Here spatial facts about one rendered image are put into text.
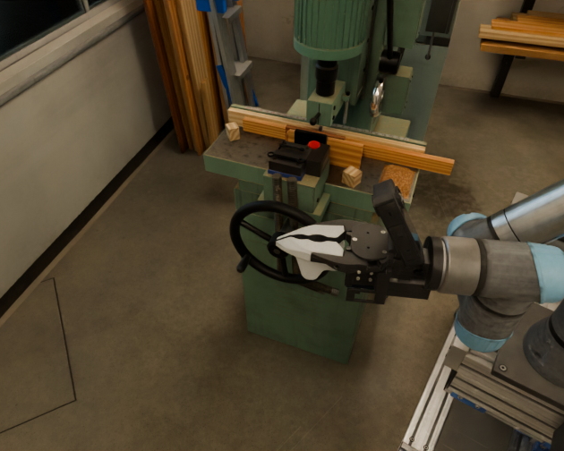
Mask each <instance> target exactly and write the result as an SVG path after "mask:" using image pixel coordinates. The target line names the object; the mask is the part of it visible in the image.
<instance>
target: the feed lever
mask: <svg viewBox="0 0 564 451"><path fill-rule="evenodd" d="M393 10H394V0H387V44H388V50H387V49H384V50H383V51H382V53H381V56H380V63H379V71H380V72H384V73H389V74H395V75H396V73H397V71H398V68H399V65H400V60H401V55H402V54H401V52H398V51H393Z"/></svg>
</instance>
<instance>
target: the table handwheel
mask: <svg viewBox="0 0 564 451"><path fill-rule="evenodd" d="M255 212H274V213H278V214H281V215H284V216H287V219H286V221H285V223H284V224H283V226H282V228H281V230H280V231H279V232H275V233H274V234H273V235H272V236H271V235H269V234H267V233H265V232H263V231H261V230H260V229H259V228H257V227H255V226H253V225H251V224H249V223H248V222H246V221H245V220H244V218H245V217H247V216H249V215H251V214H252V213H255ZM290 217H291V218H292V219H294V220H295V221H297V222H299V223H300V224H302V225H303V226H312V225H315V224H316V223H318V222H317V221H316V220H315V219H313V218H312V217H311V216H309V215H308V214H306V213H305V212H303V211H301V210H300V209H299V208H296V207H293V206H291V205H288V204H286V203H283V202H279V201H274V200H256V201H253V202H249V203H247V204H245V205H243V206H242V207H240V208H239V209H238V210H237V211H236V212H235V213H234V215H233V216H232V218H231V221H230V226H229V233H230V238H231V241H232V243H233V245H234V247H235V249H236V251H237V252H238V253H239V255H240V256H241V257H242V258H243V257H244V255H245V254H249V255H250V256H251V258H250V261H249V263H248V264H249V265H250V266H251V267H252V268H254V269H256V270H257V271H259V272H260V273H262V274H263V275H264V276H266V277H270V278H272V279H275V280H277V281H280V282H284V283H288V284H295V285H303V284H310V283H312V282H315V281H318V280H320V279H322V278H323V277H325V276H326V275H327V274H328V273H329V270H324V271H322V272H321V273H320V275H319V276H318V277H317V278H316V279H314V280H309V279H306V278H304V277H303V276H302V274H289V273H288V271H287V265H286V257H287V255H288V254H289V253H287V252H285V251H282V250H281V249H280V248H278V247H277V246H276V241H277V238H278V237H279V236H281V235H284V234H288V233H291V232H293V231H294V229H293V228H292V226H290V223H289V222H290V221H289V218H290ZM299 223H298V224H299ZM240 226H242V227H244V228H246V229H248V230H249V231H251V232H253V233H255V234H257V235H258V236H259V237H261V238H262V239H264V240H266V241H267V242H269V243H268V245H267V249H268V251H269V253H270V254H271V255H272V256H274V257H276V258H279V259H280V264H281V269H282V271H279V270H276V269H274V268H271V267H269V266H267V265H266V264H264V263H262V262H261V261H260V260H258V259H257V258H256V257H254V256H253V255H252V254H251V253H250V251H249V250H248V249H247V248H246V246H245V245H244V242H243V240H242V238H241V235H240Z"/></svg>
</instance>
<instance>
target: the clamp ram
mask: <svg viewBox="0 0 564 451"><path fill-rule="evenodd" d="M327 138H328V135H326V134H321V133H317V132H309V131H305V130H300V129H295V143H297V144H301V145H305V146H308V143H309V142H310V141H312V140H316V141H318V142H319V143H323V144H327Z"/></svg>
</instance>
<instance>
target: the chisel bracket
mask: <svg viewBox="0 0 564 451"><path fill-rule="evenodd" d="M345 88H346V82H345V81H336V86H335V93H334V94H333V95H332V96H328V97H323V96H320V95H318V94H317V93H316V88H315V90H314V91H313V93H312V94H311V95H310V97H309V98H308V100H307V117H306V122H307V123H309V122H310V119H311V118H313V117H314V116H316V114H317V113H318V112H319V113H320V116H319V118H318V119H317V123H316V124H318V125H323V126H328V127H330V126H331V125H332V123H333V121H334V119H335V118H336V116H337V114H338V111H339V110H340V108H341V107H342V105H343V103H344V100H342V99H341V98H342V95H343V93H345Z"/></svg>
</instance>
